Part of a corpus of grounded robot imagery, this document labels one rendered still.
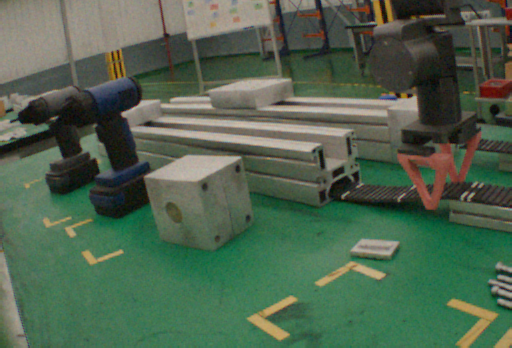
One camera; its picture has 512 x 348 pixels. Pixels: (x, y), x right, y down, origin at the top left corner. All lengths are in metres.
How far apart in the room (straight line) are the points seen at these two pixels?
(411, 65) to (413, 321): 0.24
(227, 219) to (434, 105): 0.30
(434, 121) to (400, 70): 0.10
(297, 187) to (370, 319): 0.32
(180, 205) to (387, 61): 0.31
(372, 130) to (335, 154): 0.12
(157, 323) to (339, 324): 0.18
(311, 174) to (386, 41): 0.26
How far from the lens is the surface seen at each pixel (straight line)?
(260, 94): 1.02
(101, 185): 0.84
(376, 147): 0.84
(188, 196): 0.61
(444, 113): 0.55
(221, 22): 6.79
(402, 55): 0.48
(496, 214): 0.57
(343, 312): 0.46
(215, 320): 0.48
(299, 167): 0.69
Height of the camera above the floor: 1.05
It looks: 16 degrees down
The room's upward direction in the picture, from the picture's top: 11 degrees counter-clockwise
